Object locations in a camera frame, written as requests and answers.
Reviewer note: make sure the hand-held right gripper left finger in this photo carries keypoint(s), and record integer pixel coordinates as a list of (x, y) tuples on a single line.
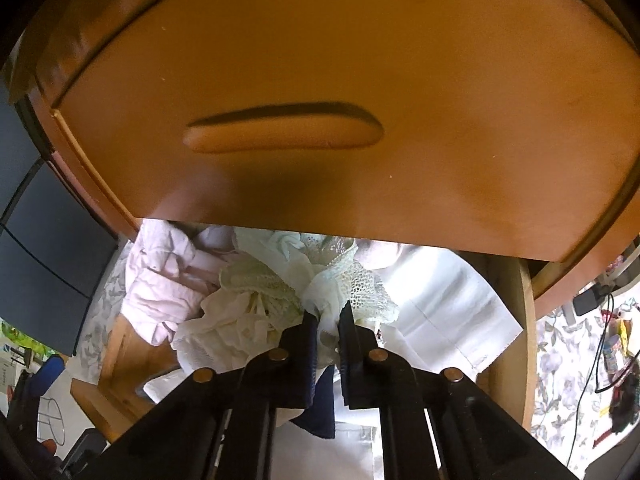
[(312, 355)]

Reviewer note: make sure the cream lace underwear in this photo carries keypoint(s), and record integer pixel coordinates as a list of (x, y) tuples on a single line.
[(260, 290)]

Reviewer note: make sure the black hair accessories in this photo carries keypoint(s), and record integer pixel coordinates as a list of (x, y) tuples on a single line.
[(625, 400)]

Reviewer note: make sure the wooden drawer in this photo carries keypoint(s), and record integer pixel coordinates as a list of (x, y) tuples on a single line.
[(325, 50), (507, 360)]

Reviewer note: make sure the pale pink garment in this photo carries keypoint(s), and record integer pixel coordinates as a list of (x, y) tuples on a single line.
[(160, 285)]

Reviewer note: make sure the closed wooden drawer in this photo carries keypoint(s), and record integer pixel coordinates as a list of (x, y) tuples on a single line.
[(325, 50)]

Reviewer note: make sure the navy blue underwear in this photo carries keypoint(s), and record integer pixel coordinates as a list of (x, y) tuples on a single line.
[(320, 400)]

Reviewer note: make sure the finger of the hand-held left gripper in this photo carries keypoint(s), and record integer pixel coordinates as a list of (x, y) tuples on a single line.
[(50, 369)]

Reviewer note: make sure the colourful patterned packet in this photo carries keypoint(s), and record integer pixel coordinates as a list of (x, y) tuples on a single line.
[(612, 355)]

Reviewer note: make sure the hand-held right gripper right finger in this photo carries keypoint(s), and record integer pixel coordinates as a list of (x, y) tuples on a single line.
[(345, 355)]

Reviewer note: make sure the wooden nightstand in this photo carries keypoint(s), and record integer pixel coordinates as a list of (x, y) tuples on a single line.
[(37, 50)]

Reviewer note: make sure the dark blue cabinet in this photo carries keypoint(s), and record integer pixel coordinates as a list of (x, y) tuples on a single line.
[(45, 240)]

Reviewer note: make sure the black power adapter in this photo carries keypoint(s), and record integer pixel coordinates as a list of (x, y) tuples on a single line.
[(587, 302)]

